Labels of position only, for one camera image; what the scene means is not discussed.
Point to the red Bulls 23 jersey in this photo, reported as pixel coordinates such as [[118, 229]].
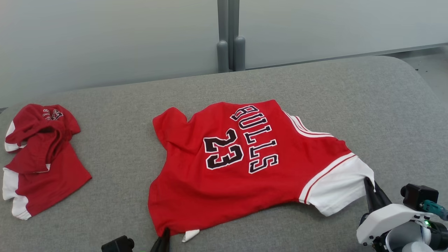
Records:
[[238, 175]]

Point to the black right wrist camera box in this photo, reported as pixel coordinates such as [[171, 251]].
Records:
[[419, 196]]

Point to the red shorts with white stripes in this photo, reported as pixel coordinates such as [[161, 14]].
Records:
[[42, 164]]

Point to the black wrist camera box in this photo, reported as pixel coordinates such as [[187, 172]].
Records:
[[117, 245], [419, 196]]

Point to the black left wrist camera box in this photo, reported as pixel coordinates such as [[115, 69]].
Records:
[[117, 245]]

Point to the grey partition post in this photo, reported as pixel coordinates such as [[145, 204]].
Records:
[[222, 56], [239, 52]]

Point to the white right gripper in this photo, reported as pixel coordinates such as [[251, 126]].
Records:
[[388, 220]]

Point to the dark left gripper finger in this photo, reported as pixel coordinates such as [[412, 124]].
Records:
[[166, 241], [156, 245]]

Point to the grey fabric sofa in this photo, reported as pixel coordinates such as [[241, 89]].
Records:
[[115, 115]]

